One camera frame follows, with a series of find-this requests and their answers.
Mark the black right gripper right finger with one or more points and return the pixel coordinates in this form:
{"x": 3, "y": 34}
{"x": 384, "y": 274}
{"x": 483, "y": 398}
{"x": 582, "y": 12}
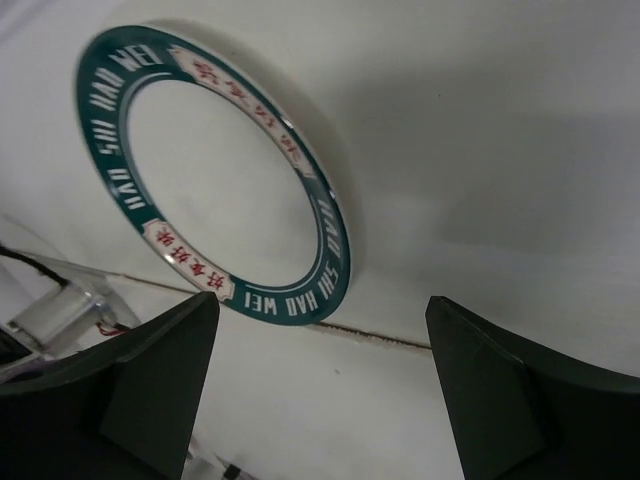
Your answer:
{"x": 520, "y": 410}

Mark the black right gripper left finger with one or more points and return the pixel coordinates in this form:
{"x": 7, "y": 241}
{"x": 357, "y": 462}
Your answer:
{"x": 123, "y": 409}

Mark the white plate wide green band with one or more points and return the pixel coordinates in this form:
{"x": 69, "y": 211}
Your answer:
{"x": 113, "y": 69}

